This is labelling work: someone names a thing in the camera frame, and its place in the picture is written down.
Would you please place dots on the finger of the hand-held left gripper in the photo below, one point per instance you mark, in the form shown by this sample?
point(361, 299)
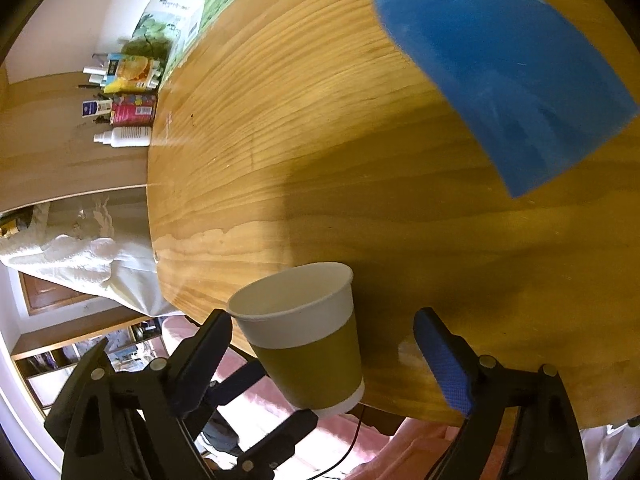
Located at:
point(242, 382)
point(280, 435)

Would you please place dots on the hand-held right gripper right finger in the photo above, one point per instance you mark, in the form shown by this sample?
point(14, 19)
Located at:
point(445, 365)

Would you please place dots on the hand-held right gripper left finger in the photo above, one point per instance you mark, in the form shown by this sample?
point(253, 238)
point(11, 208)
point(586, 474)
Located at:
point(202, 360)

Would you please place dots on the white and olive paper cup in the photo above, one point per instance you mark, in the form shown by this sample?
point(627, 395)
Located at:
point(310, 360)

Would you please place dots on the blue plastic cup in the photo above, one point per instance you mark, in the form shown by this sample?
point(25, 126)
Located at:
point(490, 60)

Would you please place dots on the pink sofa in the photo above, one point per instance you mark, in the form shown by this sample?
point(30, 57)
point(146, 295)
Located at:
point(340, 445)

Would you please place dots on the wooden shelf unit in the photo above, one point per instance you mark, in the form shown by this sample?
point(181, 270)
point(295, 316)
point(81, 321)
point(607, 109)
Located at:
point(60, 360)

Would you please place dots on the white blanket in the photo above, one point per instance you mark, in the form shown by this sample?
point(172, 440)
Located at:
point(85, 265)

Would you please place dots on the wooden door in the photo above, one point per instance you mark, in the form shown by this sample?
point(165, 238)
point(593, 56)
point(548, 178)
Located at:
point(55, 295)

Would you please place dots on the white cloth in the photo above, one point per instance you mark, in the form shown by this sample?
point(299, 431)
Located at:
point(610, 452)

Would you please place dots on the white plastic bottle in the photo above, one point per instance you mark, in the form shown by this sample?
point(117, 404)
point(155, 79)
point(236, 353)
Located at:
point(127, 137)

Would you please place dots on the wooden side cabinet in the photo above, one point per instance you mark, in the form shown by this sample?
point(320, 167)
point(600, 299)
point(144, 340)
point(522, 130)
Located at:
point(60, 150)

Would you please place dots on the blue and white tube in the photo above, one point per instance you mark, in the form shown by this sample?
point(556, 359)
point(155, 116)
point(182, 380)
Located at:
point(97, 109)

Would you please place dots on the yellow snack packet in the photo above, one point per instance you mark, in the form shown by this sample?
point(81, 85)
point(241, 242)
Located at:
point(134, 71)

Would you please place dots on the white printed carton box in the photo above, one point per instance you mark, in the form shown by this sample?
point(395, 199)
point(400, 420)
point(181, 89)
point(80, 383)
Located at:
point(176, 15)

